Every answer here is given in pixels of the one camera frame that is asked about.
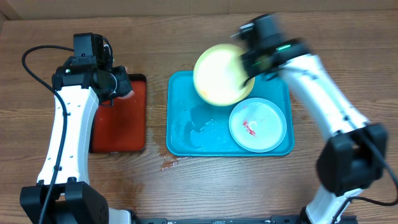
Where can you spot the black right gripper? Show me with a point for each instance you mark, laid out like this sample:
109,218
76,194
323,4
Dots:
255,71

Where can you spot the blue plastic tray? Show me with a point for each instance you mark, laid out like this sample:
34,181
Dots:
198,129

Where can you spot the yellow plate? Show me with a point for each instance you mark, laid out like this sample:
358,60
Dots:
219,76

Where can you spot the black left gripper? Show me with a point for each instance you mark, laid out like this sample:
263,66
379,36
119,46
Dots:
120,72

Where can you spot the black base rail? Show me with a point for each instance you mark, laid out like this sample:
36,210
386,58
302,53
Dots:
276,219

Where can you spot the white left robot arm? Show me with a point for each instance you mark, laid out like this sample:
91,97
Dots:
63,193

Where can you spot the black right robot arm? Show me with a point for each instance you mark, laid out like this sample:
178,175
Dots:
354,152

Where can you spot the pink green scrub sponge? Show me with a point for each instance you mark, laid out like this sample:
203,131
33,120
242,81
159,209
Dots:
130,94

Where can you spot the light blue plate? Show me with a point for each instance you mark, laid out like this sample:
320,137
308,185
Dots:
257,125

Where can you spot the red black tray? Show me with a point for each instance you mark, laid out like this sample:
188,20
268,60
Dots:
122,127

